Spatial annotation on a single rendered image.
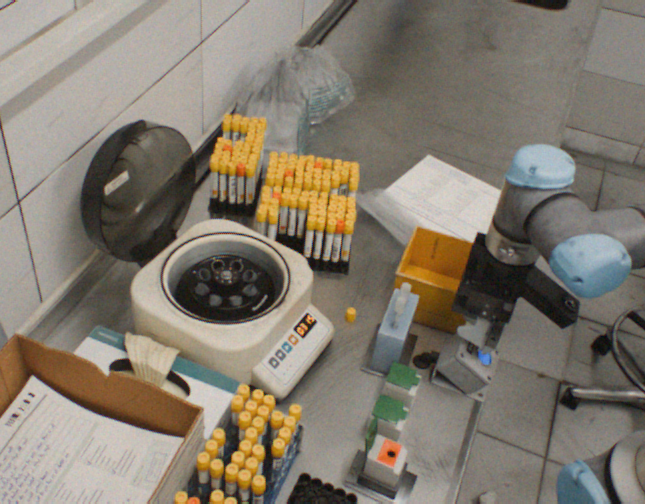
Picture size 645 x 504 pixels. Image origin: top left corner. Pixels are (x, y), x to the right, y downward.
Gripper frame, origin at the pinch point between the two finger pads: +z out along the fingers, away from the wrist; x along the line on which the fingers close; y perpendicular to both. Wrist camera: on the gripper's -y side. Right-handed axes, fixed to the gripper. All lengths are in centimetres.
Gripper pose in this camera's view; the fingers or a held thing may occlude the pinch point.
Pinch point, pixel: (489, 349)
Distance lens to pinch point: 120.0
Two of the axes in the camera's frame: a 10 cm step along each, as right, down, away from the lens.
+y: -9.2, -3.2, 2.2
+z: -0.9, 7.3, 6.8
